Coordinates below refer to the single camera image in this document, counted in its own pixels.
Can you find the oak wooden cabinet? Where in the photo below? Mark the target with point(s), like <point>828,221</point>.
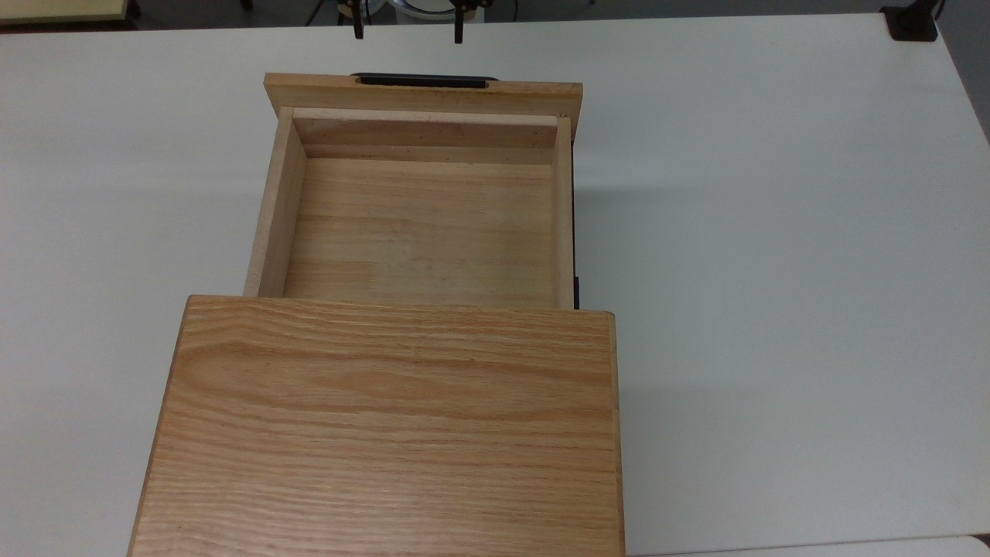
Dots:
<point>387,433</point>

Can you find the black drawer slide rail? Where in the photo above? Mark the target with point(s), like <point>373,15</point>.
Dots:
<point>575,232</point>

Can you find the light wooden drawer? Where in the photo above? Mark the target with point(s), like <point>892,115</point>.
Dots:
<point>421,224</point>

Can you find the black table clamp mount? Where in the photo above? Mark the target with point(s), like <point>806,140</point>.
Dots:
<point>911,22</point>

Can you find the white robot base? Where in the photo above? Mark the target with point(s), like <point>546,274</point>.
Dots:
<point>421,6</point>

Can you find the yellow table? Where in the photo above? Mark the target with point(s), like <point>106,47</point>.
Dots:
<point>58,9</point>

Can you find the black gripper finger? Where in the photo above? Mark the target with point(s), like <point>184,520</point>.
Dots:
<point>358,23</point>
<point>459,26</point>

